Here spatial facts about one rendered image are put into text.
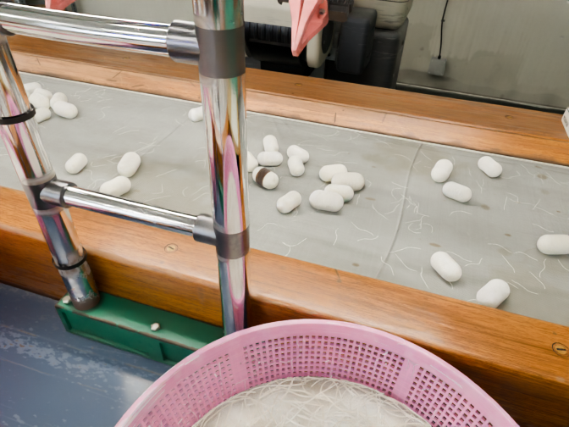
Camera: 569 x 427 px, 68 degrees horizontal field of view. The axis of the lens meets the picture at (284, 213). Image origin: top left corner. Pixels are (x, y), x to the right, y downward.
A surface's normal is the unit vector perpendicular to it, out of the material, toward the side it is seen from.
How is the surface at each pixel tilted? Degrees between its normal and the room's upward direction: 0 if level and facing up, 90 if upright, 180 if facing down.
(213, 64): 90
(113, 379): 0
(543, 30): 90
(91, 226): 0
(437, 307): 0
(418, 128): 45
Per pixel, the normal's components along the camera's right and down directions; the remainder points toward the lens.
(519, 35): -0.34, 0.58
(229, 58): 0.46, 0.57
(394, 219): 0.04, -0.78
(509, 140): -0.19, -0.14
